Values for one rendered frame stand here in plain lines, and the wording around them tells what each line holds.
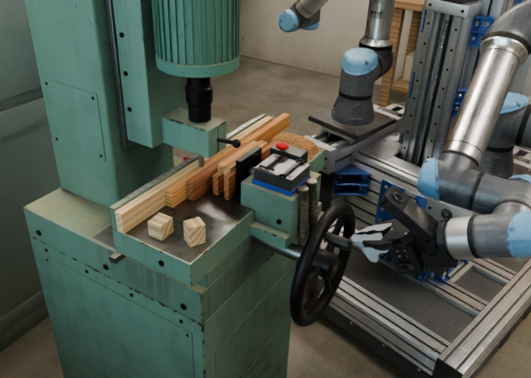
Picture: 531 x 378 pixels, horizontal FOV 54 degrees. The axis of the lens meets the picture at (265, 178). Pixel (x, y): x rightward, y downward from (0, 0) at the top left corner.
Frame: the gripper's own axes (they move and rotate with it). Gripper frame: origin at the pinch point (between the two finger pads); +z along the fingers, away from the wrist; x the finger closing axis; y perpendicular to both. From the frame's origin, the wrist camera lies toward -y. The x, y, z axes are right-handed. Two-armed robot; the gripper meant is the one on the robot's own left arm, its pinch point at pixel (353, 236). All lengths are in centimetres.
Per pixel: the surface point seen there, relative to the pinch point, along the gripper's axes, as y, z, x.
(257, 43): -25, 257, 321
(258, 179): -15.9, 18.1, 0.3
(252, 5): -58, 246, 323
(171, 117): -35.3, 33.1, -1.1
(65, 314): 3, 83, -26
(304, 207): -6.6, 11.1, 2.4
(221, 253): -6.9, 22.8, -14.5
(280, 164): -16.5, 14.5, 5.0
